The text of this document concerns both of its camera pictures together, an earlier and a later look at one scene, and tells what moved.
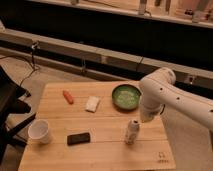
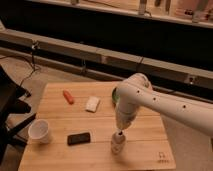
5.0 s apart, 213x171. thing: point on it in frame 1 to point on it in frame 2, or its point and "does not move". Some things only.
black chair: [10, 107] does not move
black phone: [80, 138] does not move
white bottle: [132, 131] to [118, 142]
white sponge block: [92, 103] does not move
